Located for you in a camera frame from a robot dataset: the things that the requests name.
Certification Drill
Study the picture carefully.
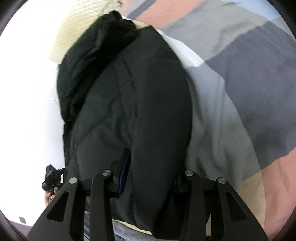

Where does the black puffer jacket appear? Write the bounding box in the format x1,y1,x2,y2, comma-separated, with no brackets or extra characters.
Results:
57,11,192,240

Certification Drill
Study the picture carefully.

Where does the person's left hand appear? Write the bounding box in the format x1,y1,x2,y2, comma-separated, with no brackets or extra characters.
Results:
45,187,59,206

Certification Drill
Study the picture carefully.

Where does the person's grey trouser leg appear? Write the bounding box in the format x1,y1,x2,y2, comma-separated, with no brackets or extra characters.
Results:
83,212,153,241

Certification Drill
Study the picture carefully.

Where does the patchwork checkered quilt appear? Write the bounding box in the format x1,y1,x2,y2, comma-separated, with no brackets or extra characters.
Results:
120,1,295,240

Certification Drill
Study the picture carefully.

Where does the cream quilted headboard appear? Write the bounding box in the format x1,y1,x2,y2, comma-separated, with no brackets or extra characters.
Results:
50,1,122,64

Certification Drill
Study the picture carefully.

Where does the wall power socket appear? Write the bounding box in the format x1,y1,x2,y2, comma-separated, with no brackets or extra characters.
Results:
19,217,26,224

